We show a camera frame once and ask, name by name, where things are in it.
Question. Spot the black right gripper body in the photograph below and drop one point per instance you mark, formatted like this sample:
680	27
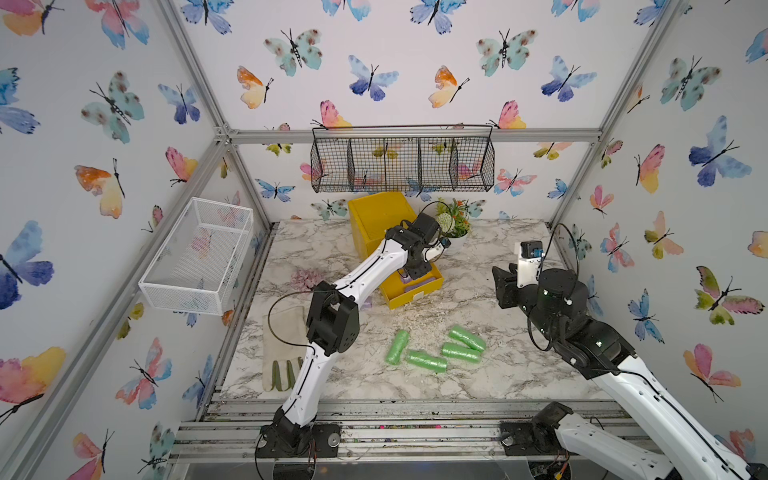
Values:
530	304

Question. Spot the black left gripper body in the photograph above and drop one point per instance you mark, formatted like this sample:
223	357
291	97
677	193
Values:
419	268

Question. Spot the yellow plastic drawer unit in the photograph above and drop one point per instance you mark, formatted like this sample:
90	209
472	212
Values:
370	217

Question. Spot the green trash bag roll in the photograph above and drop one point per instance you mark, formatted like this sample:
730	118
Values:
460	352
468	338
424	360
399	344

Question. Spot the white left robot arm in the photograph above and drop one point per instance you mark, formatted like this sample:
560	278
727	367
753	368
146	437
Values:
333	319

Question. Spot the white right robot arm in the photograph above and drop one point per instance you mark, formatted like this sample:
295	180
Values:
686	450

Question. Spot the green plant in white pot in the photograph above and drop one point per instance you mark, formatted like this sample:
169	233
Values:
453	220

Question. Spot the pink flower in white pot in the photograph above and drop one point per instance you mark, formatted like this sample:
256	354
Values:
306	279

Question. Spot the white green work glove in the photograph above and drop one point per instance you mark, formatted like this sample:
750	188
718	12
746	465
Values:
284	349

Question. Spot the black wire wall basket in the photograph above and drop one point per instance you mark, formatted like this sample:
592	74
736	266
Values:
419	158

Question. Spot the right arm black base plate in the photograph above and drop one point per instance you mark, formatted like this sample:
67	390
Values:
536	436

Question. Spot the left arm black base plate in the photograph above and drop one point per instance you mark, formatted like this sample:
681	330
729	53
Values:
287	440

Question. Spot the white mesh wall basket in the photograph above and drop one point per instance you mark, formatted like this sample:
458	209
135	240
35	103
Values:
194	269

